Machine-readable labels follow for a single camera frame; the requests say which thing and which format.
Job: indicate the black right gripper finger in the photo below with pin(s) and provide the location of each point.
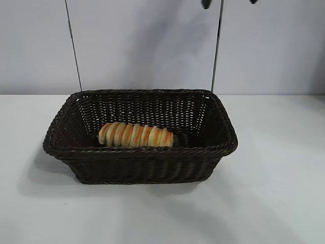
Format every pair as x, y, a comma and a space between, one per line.
206, 3
254, 1

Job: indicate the long striped bread loaf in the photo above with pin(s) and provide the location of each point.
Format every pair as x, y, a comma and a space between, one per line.
137, 134

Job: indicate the thin grey vertical rod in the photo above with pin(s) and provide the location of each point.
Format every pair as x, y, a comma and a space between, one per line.
73, 50
218, 50

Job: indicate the dark brown woven basket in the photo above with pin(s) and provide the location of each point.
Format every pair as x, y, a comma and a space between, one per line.
142, 165

